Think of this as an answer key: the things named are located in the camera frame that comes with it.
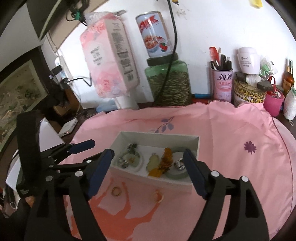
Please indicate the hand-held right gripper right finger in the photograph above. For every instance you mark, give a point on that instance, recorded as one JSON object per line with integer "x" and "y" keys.
{"x": 194, "y": 173}

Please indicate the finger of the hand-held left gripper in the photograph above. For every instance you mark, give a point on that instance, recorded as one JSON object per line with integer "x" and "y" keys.
{"x": 69, "y": 166}
{"x": 83, "y": 144}

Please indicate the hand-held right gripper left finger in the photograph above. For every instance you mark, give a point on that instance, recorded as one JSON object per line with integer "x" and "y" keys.
{"x": 101, "y": 169}

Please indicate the orange disc pendant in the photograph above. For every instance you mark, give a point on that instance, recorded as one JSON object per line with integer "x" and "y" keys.
{"x": 154, "y": 172}

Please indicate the yellow-green gourd pendant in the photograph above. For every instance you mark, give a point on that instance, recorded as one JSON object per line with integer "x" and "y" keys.
{"x": 152, "y": 163}

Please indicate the white rectangular box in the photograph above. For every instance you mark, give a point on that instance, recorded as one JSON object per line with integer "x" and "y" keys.
{"x": 157, "y": 139}

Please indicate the small white device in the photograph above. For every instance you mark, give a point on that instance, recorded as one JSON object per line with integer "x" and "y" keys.
{"x": 68, "y": 127}

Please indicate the white cardboard box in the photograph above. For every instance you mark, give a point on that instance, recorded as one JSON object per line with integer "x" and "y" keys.
{"x": 49, "y": 136}

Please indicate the pale green jade bangle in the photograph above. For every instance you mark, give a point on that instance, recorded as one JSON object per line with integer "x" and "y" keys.
{"x": 139, "y": 165}

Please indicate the pink floral cloth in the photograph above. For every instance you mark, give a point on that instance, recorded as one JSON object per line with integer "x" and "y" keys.
{"x": 231, "y": 162}

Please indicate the pale blue plastic container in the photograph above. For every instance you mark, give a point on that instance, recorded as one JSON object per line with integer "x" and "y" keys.
{"x": 106, "y": 109}

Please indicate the framed landscape picture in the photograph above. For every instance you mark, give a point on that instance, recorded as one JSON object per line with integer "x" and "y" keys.
{"x": 18, "y": 97}

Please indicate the white toilet paper roll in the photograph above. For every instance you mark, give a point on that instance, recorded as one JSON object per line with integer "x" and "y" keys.
{"x": 126, "y": 103}

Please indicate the red lighter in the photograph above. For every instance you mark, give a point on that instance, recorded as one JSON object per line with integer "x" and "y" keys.
{"x": 200, "y": 100}

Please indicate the blue lighter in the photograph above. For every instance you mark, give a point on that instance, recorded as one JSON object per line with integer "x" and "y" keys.
{"x": 202, "y": 95}

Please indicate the pink tissue pack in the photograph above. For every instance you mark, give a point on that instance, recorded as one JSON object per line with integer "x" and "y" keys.
{"x": 104, "y": 60}

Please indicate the green jar of seeds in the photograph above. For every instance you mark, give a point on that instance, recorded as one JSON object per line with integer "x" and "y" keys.
{"x": 171, "y": 88}

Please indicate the pink can pen holder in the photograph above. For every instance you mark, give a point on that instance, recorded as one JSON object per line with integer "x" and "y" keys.
{"x": 220, "y": 85}

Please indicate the yellow patterned round tin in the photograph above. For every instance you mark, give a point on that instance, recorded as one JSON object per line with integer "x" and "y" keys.
{"x": 247, "y": 95}

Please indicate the pink plastic cup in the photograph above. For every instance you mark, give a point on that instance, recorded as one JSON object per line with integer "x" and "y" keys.
{"x": 272, "y": 104}

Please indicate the dark grey stone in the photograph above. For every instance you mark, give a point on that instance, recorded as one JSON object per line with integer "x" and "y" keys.
{"x": 264, "y": 85}
{"x": 241, "y": 76}

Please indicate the white thread ball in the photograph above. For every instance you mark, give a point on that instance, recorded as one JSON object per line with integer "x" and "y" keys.
{"x": 254, "y": 79}

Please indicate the bunch of pens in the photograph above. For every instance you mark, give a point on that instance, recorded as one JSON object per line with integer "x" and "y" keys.
{"x": 225, "y": 62}

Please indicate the red comb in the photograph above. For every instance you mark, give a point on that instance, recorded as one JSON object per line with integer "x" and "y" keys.
{"x": 213, "y": 53}

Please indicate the white cream jar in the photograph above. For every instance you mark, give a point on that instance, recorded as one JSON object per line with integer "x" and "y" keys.
{"x": 248, "y": 60}

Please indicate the green and white packet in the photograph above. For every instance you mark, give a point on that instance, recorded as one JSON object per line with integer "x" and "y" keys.
{"x": 266, "y": 67}

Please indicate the printed food can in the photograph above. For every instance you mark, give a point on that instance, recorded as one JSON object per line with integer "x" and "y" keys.
{"x": 152, "y": 34}

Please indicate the amber glass bottle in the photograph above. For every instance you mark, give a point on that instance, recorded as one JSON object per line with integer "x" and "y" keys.
{"x": 288, "y": 81}

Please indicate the dark monitor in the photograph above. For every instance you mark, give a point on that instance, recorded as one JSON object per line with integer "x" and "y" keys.
{"x": 46, "y": 14}

